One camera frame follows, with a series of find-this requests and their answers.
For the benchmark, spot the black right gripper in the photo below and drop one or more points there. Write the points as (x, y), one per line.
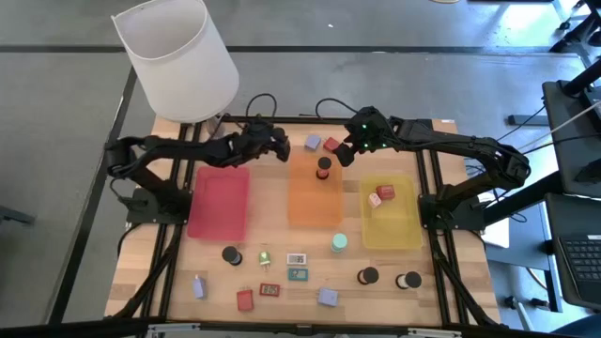
(361, 136)

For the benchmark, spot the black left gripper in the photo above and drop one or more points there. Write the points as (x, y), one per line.
(258, 143)

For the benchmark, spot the red wall charger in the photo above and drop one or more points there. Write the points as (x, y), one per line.
(244, 300)
(385, 192)
(330, 144)

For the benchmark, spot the black hourglass red sand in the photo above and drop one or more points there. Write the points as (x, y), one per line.
(324, 163)

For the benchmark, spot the lavender wall charger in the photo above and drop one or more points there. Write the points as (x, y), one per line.
(312, 142)
(328, 297)
(199, 287)

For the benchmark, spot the pink white wall charger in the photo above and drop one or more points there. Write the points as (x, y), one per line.
(374, 201)

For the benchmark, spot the orange plastic bin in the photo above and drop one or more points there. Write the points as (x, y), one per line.
(312, 202)

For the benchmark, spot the mint green hourglass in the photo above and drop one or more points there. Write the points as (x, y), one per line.
(339, 241)

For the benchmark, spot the green white wall charger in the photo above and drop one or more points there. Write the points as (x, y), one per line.
(264, 258)

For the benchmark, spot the black hourglass light blue sand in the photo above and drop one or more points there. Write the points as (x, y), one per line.
(230, 254)

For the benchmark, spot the black hourglass orange sand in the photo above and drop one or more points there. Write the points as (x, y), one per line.
(370, 275)

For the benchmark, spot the teal digital clock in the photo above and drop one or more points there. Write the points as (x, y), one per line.
(297, 274)

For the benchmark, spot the black hourglass dark blue sand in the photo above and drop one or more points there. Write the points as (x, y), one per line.
(413, 279)

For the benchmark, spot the red digital clock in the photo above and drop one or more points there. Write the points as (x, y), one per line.
(269, 289)

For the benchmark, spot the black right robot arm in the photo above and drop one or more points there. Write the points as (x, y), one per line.
(469, 143)

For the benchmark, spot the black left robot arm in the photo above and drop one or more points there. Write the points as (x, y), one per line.
(178, 149)

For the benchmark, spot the yellow plastic bin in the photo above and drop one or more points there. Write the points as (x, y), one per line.
(392, 225)

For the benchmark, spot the pink plastic bin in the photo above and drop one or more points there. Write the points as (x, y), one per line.
(218, 206)

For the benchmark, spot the white shade table lamp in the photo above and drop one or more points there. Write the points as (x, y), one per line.
(178, 61)

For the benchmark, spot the white paper sheet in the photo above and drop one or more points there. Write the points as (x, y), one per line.
(497, 235)

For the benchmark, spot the black side desk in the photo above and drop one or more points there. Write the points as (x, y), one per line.
(568, 141)

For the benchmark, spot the black laptop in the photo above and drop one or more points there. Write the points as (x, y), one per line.
(582, 263)

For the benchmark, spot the black chair base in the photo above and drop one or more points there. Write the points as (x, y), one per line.
(580, 33)

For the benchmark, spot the black aluminium rig frame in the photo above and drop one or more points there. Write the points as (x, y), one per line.
(305, 120)

